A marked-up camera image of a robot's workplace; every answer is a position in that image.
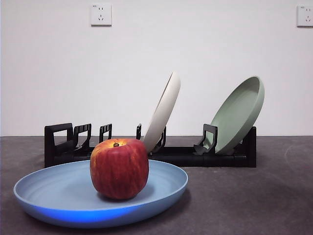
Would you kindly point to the black plate rack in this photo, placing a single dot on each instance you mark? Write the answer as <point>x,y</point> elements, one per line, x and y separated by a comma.
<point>215,160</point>

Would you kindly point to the green plate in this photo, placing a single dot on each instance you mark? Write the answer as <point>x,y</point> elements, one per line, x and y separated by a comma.
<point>237,115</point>

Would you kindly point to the white wall socket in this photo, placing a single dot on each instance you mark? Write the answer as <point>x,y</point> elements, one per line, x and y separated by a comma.
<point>305,16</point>
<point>101,14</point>

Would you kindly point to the white plate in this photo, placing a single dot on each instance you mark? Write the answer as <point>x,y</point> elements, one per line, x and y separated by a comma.
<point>163,112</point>

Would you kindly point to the red apple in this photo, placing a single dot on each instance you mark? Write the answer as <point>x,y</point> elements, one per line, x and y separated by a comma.
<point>119,169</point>

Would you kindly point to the blue plate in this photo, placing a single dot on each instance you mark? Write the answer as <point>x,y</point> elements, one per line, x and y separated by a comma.
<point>61,191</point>

